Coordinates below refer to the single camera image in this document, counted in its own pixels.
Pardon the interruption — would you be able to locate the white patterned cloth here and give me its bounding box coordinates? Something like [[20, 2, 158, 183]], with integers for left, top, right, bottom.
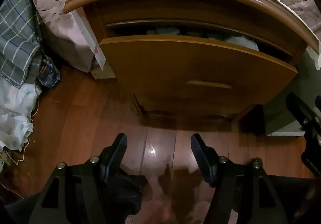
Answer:
[[0, 79, 42, 152]]

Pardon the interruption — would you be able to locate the wooden drawer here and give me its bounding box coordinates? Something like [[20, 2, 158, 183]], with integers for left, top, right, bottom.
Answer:
[[100, 23, 298, 120]]

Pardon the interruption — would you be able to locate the floral pink bed sheet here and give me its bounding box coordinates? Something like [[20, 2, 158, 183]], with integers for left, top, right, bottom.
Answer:
[[25, 0, 321, 73]]

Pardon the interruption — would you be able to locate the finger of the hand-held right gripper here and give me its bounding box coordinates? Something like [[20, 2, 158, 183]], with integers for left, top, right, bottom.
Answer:
[[286, 92, 316, 128]]

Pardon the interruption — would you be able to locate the blue crumpled packet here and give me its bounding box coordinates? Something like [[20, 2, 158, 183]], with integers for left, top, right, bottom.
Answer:
[[38, 56, 61, 89]]

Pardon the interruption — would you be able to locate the grey plaid cloth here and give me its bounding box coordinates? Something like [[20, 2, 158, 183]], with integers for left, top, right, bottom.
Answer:
[[0, 0, 43, 87]]

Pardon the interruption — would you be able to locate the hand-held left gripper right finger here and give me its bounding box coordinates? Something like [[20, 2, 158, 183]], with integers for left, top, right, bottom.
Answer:
[[191, 133, 289, 224]]

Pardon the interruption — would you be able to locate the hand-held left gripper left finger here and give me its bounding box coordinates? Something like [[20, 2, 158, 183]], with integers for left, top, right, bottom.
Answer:
[[29, 133, 128, 224]]

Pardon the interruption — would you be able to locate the large white cloth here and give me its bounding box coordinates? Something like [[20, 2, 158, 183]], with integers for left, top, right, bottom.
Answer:
[[208, 33, 260, 51]]

